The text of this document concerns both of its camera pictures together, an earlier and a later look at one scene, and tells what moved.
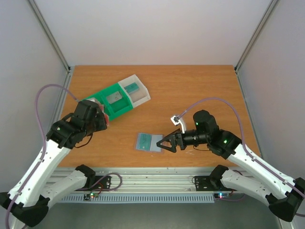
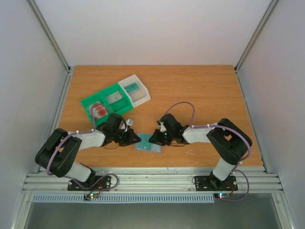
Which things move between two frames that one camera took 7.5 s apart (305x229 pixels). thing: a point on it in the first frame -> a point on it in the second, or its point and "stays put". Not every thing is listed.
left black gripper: (103, 124) -> (130, 140)
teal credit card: (144, 141) stays put
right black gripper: (178, 140) -> (162, 137)
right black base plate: (208, 183) stays put
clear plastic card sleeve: (146, 142) stays put
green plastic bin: (114, 100) stays put
